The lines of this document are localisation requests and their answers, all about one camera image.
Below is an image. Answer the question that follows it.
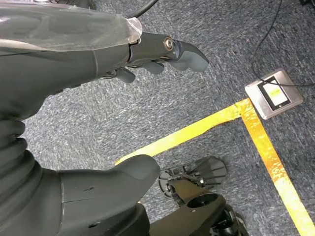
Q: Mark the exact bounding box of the ribbed grey left arm sleeve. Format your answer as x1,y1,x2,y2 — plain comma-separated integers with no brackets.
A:
0,118,62,236

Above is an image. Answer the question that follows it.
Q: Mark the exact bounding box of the short yellow floor tape strip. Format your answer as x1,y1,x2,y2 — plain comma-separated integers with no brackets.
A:
114,100,247,166

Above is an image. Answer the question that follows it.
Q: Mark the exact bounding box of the long yellow floor tape strip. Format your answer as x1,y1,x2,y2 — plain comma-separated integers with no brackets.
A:
240,98,315,236

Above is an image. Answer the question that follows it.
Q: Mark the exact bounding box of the silver floor socket plate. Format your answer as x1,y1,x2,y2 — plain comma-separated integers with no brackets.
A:
245,67,304,120

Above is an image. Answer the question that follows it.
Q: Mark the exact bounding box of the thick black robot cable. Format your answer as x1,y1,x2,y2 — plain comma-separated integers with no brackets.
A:
125,0,159,19

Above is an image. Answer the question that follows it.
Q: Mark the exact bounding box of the thin black floor cable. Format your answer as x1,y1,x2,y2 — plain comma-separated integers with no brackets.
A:
252,0,315,88

